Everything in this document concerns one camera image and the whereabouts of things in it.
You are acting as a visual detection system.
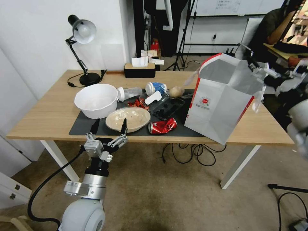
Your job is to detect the person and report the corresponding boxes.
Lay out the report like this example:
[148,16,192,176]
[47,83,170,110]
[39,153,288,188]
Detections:
[249,6,308,68]

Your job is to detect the grey floor device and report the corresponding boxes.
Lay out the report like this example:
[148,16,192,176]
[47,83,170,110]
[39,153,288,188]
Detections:
[288,218,308,231]

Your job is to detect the dark grey desk mat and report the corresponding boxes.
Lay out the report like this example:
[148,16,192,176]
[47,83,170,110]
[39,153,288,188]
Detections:
[69,88,205,138]

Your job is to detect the white paper stack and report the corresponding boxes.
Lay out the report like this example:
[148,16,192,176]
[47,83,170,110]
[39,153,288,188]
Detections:
[140,49,166,66]

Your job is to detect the black plastic food tray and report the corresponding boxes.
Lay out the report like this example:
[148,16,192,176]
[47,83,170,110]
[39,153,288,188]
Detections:
[151,96,186,121]

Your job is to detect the red fire extinguisher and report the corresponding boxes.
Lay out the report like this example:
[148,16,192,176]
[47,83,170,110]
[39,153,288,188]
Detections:
[150,39,160,58]

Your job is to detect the black lamp cable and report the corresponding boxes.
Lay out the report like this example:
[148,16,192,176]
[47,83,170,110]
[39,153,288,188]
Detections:
[67,73,85,89]

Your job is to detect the black tripod leg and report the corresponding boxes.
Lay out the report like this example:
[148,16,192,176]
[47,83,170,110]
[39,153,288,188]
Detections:
[267,183,308,193]

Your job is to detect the crushed red soda can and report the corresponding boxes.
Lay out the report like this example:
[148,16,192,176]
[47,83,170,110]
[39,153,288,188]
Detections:
[148,117,178,135]

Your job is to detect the red snack wrapper scraps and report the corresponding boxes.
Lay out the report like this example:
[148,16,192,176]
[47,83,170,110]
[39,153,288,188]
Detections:
[127,98,145,108]

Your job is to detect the white cabinet with latches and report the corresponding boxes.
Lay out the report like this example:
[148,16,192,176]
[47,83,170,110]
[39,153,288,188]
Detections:
[0,171,33,210]

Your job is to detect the black cables under table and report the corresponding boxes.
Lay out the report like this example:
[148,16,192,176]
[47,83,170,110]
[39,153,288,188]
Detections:
[160,143,227,167]

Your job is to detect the pale wooden chair frame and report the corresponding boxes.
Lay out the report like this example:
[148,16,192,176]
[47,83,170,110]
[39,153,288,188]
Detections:
[0,215,35,231]

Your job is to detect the white red food delivery bag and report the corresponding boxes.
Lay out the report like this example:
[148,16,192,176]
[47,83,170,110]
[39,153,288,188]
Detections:
[184,53,268,146]

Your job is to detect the black tissue box wooden lid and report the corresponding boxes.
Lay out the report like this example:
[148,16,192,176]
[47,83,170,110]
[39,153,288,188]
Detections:
[124,56,157,78]

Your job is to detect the crumpled beige paper ball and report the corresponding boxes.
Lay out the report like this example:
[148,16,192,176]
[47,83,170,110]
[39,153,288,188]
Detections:
[169,86,185,98]

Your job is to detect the clear bottle white cap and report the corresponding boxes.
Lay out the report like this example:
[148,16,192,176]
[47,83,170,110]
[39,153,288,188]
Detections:
[117,87,143,102]

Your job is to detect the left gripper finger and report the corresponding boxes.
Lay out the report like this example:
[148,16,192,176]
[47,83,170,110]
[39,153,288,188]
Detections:
[86,118,100,145]
[107,117,129,153]

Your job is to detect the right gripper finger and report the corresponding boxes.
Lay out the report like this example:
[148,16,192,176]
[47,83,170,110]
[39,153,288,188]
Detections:
[240,43,260,73]
[255,62,281,79]

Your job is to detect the black desk lamp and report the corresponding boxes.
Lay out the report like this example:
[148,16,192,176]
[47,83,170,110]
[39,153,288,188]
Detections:
[65,14,107,86]

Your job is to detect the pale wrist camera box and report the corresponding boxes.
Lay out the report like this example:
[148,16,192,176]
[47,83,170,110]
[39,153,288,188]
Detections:
[83,138,105,160]

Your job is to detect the black floor cable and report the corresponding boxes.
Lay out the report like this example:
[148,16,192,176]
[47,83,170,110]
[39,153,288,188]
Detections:
[276,192,306,231]

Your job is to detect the black tripod stand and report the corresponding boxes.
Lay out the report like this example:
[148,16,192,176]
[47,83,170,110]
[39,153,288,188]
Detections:
[165,0,196,72]

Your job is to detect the white table leg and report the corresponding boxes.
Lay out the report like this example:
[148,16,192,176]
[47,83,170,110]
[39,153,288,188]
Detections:
[220,145,262,190]
[39,140,80,183]

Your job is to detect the beige shallow bowl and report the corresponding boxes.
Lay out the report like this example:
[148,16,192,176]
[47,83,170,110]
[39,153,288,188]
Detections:
[105,107,151,133]

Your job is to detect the blue labelled plastic bottle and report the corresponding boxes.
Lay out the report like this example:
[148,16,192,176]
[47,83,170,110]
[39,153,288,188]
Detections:
[145,82,168,95]

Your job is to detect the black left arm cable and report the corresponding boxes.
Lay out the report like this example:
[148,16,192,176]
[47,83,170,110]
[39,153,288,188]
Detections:
[27,146,85,228]

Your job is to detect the large white plastic bowl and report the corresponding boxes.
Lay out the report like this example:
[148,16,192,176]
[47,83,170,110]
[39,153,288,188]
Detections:
[74,83,119,120]

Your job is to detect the whiteboard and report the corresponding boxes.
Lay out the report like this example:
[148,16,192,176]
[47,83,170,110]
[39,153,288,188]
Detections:
[192,0,289,17]

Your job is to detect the clear container white label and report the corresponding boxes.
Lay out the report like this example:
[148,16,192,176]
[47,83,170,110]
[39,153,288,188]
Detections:
[139,90,171,112]

